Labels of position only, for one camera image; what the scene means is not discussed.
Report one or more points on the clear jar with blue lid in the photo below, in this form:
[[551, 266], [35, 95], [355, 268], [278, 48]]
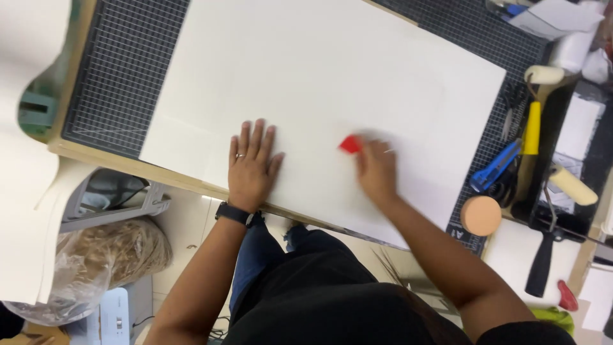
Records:
[[507, 7]]

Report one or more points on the blue utility knife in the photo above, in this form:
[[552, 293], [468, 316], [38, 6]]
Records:
[[495, 166]]

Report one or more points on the white crumpled bag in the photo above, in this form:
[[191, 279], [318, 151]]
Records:
[[597, 66]]

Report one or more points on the white printed paper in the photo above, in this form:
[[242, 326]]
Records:
[[579, 127]]

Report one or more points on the small white paper sheets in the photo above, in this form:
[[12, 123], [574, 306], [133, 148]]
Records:
[[598, 297]]

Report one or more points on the round peach sponge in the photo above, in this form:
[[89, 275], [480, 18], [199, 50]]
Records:
[[480, 215]]

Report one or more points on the black gridded cutting mat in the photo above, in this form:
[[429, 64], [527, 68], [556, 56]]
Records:
[[124, 72]]

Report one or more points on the white electric device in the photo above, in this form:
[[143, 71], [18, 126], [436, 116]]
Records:
[[114, 316]]

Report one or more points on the heap of white papers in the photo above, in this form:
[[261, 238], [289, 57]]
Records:
[[555, 18]]

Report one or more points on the green plastic holder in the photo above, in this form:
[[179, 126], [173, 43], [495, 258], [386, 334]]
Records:
[[36, 112]]

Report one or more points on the person's blue jeans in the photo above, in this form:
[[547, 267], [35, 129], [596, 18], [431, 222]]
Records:
[[254, 258]]

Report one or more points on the black paint tray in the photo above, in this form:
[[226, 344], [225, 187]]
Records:
[[550, 120]]

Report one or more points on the black wrist watch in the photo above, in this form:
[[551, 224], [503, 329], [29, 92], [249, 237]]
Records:
[[233, 213]]

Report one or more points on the clear bag of brown straw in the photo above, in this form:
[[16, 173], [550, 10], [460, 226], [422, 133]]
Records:
[[105, 254]]

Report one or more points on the stack of big white sheets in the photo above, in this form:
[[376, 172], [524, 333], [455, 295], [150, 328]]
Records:
[[24, 215]]

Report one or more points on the white paper sheet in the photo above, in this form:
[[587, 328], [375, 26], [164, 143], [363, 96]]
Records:
[[512, 258]]

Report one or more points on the person's black shirt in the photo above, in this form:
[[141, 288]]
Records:
[[335, 306]]

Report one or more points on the white paper roll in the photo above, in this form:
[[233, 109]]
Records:
[[572, 50]]

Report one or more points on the large white sheet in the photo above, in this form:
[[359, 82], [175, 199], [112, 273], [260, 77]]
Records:
[[325, 76]]

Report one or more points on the person's right hand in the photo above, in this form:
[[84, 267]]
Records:
[[378, 175]]

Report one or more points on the red plastic squeegee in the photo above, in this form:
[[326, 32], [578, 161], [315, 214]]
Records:
[[350, 144]]

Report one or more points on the green cloth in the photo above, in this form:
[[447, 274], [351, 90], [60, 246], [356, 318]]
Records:
[[555, 317]]

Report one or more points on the red plastic tool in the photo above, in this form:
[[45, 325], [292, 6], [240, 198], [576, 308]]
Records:
[[567, 296]]

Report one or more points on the person's right fingers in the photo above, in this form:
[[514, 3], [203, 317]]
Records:
[[376, 148]]

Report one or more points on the person's left hand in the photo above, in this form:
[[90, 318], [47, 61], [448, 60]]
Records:
[[249, 177]]

